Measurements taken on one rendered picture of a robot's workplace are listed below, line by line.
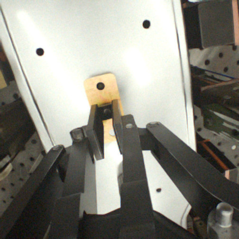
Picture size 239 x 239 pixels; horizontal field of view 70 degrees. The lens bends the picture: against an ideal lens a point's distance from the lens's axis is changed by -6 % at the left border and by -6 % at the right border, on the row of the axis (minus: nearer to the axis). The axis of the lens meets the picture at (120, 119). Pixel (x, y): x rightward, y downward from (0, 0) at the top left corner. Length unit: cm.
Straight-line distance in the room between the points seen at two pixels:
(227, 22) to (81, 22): 19
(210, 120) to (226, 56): 39
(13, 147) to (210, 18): 31
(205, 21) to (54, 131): 25
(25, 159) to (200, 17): 64
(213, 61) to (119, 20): 43
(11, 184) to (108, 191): 55
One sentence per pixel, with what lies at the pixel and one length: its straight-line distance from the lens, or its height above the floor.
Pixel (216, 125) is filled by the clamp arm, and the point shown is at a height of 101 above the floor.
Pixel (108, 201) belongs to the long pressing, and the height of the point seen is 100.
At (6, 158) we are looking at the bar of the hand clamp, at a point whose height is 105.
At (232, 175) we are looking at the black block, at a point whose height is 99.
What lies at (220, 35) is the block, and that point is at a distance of 29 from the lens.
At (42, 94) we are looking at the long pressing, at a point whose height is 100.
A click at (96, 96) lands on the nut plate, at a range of 22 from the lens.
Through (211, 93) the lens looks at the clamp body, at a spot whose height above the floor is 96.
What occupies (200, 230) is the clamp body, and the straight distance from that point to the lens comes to 54.
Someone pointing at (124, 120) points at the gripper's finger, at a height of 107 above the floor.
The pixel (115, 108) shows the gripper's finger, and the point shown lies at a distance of 18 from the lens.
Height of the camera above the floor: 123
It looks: 67 degrees down
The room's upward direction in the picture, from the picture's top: 169 degrees clockwise
